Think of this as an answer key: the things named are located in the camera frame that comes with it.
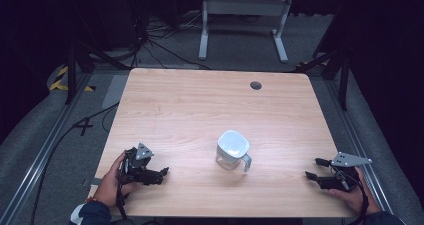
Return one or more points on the grey floor plate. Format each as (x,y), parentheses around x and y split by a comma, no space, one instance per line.
(115,91)

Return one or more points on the person's right hand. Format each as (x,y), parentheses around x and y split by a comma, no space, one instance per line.
(358,196)

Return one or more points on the yellow black floor tape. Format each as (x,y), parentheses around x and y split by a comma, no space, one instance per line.
(57,84)

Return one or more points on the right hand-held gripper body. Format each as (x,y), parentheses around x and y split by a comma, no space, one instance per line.
(343,180)

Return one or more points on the black tripod stand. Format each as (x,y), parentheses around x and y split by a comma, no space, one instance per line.
(71,75)
(343,81)

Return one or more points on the white metal desk frame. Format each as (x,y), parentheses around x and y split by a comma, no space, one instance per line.
(245,7)

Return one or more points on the grey table grommet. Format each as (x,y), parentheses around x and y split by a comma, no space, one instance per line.
(255,85)

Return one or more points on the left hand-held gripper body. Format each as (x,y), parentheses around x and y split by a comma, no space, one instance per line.
(135,165)

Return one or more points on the aluminium floor rail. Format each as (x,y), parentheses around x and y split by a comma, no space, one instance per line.
(353,131)
(40,158)

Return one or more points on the person's left hand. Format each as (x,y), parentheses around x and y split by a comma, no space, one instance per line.
(109,184)

